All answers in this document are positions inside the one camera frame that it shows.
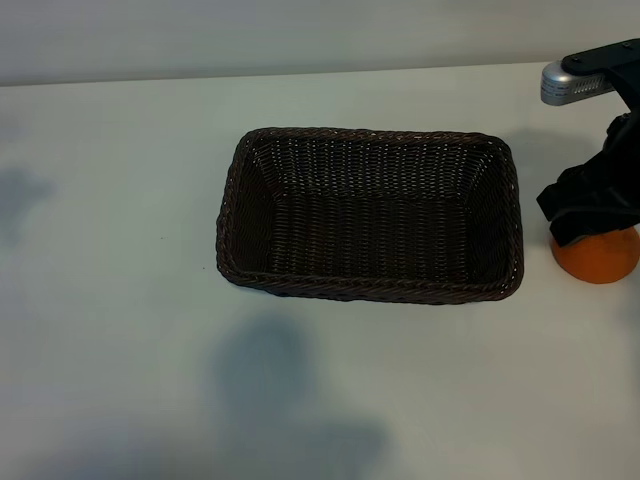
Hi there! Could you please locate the dark brown woven basket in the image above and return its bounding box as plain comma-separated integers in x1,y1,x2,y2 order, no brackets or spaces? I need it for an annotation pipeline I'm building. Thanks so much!
215,126,524,304

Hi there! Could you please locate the black right camera bracket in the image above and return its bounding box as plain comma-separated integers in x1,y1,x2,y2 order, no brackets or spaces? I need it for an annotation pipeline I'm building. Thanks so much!
559,38,640,114

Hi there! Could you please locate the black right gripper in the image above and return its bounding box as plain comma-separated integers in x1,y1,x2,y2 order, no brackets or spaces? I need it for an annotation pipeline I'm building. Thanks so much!
537,109,640,248

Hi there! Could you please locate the orange fruit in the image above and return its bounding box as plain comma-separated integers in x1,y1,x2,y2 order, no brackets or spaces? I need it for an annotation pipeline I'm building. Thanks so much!
550,227,640,285

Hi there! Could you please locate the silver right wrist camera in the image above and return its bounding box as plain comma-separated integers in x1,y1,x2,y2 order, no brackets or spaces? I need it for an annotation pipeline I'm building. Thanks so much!
539,60,617,106

